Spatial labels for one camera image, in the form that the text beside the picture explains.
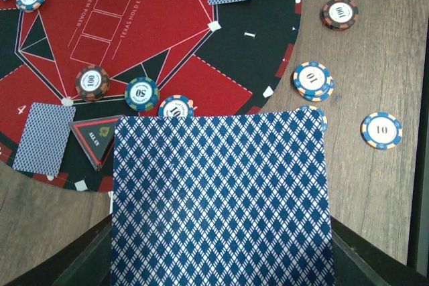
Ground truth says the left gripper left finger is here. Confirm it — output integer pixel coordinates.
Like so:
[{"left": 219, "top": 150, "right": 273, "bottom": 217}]
[{"left": 8, "top": 215, "right": 112, "bottom": 285}]

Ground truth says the round red black poker mat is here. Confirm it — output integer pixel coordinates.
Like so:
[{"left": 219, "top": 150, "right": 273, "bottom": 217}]
[{"left": 0, "top": 0, "right": 303, "bottom": 193}]

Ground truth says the dealt blue backed card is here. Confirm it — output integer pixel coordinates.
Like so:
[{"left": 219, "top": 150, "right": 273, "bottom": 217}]
[{"left": 13, "top": 102, "right": 76, "bottom": 177}]

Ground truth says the triangular all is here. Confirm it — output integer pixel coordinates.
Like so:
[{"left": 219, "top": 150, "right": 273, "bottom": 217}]
[{"left": 68, "top": 115, "right": 121, "bottom": 171}]

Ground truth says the brown poker chip stack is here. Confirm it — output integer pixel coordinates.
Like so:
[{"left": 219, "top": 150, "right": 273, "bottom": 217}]
[{"left": 320, "top": 0, "right": 359, "bottom": 31}]

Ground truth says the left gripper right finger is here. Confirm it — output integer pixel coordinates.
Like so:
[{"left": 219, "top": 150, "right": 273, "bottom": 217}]
[{"left": 331, "top": 218, "right": 428, "bottom": 286}]

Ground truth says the green chip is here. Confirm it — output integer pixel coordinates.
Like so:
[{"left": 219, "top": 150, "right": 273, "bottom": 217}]
[{"left": 124, "top": 76, "right": 160, "bottom": 112}]

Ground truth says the blue backed card deck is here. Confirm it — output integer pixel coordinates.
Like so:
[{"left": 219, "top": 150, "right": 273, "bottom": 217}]
[{"left": 111, "top": 111, "right": 335, "bottom": 285}]

